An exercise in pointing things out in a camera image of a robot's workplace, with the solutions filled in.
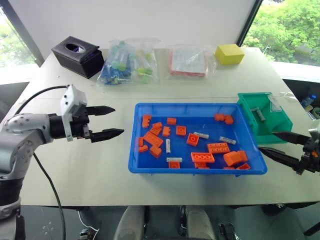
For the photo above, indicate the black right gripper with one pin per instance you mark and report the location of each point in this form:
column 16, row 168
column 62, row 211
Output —
column 311, row 156

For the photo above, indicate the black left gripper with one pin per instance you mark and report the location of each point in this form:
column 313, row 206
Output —
column 79, row 126

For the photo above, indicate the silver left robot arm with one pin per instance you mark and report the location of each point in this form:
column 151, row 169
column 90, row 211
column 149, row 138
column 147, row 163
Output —
column 20, row 140

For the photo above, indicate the green plastic bin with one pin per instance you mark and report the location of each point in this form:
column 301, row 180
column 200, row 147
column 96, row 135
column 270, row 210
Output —
column 250, row 117

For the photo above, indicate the black tissue box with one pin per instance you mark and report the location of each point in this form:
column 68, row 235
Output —
column 80, row 60

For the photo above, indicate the yellow block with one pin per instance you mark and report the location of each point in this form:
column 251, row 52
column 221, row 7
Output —
column 228, row 53

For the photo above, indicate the clear water bottle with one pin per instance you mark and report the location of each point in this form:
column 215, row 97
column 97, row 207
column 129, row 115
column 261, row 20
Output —
column 308, row 101

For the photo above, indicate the orange curved slope toy brick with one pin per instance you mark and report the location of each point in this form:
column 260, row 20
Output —
column 235, row 158

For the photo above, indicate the plastic bag of blue-green parts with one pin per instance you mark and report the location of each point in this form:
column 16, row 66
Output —
column 127, row 65

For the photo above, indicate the square orange building block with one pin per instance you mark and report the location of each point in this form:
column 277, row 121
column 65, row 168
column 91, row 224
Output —
column 192, row 139
column 181, row 130

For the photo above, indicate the blue plastic tray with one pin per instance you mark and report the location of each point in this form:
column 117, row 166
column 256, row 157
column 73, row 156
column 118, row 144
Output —
column 200, row 110

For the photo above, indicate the grey rounded shape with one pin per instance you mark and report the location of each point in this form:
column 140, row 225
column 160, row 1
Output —
column 201, row 222
column 130, row 222

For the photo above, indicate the plastic bag of red-white sheets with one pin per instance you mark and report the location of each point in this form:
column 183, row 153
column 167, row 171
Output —
column 188, row 61

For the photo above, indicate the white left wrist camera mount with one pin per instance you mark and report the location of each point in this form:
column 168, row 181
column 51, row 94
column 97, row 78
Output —
column 67, row 105

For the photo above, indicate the black window frame post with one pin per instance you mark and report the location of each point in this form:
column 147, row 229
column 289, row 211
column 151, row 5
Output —
column 250, row 22
column 23, row 32

